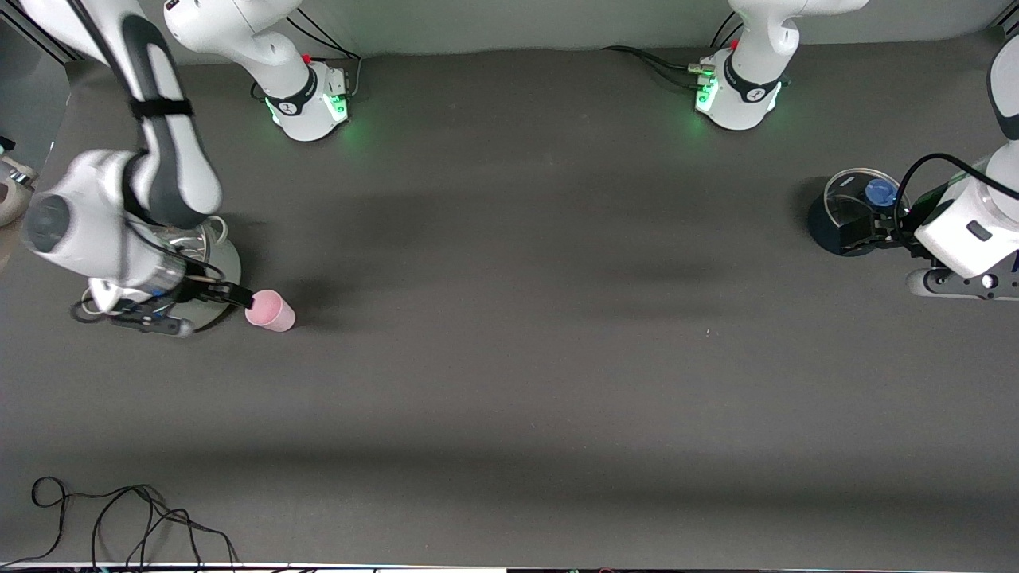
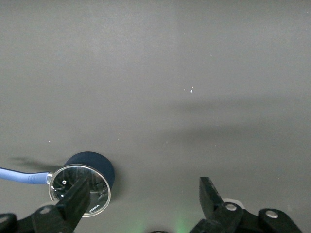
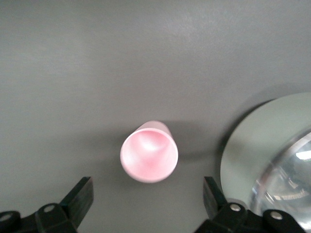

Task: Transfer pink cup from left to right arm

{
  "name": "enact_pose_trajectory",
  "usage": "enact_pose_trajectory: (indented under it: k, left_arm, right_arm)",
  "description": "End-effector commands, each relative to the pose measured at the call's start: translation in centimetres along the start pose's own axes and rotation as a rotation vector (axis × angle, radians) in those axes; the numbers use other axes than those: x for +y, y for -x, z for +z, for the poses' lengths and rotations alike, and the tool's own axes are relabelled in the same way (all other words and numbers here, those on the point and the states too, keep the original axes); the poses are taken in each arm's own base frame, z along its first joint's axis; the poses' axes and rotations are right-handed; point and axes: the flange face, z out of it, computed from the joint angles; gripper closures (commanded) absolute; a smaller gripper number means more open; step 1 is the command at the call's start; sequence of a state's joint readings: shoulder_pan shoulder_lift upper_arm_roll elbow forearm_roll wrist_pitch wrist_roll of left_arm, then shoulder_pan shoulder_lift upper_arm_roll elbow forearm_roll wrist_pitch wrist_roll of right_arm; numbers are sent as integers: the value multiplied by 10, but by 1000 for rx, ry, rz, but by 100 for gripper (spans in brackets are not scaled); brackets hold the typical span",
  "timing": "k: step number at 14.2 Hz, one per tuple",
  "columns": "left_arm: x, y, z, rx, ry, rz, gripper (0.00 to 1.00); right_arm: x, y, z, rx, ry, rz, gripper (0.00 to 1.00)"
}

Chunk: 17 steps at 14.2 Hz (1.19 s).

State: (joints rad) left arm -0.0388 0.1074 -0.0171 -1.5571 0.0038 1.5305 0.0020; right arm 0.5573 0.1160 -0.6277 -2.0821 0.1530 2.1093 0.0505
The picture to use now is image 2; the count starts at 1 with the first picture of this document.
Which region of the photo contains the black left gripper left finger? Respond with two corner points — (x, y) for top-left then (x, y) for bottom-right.
(0, 173), (91, 233)

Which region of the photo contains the dark blue saucepan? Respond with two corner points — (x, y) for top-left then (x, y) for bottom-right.
(0, 151), (116, 218)

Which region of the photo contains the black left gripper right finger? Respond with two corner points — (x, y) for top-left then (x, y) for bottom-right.
(189, 176), (304, 233)

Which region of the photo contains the dark grey table mat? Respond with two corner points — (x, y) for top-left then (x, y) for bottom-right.
(0, 0), (311, 233)

